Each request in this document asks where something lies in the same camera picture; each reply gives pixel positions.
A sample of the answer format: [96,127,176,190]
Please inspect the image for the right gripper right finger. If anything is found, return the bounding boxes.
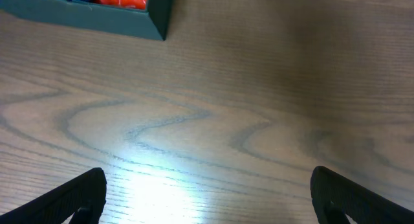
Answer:
[310,166,413,224]

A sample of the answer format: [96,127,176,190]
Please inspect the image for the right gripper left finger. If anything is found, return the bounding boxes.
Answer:
[1,168,107,224]

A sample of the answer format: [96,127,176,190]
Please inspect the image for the dark green box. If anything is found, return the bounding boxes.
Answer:
[1,0,173,41]

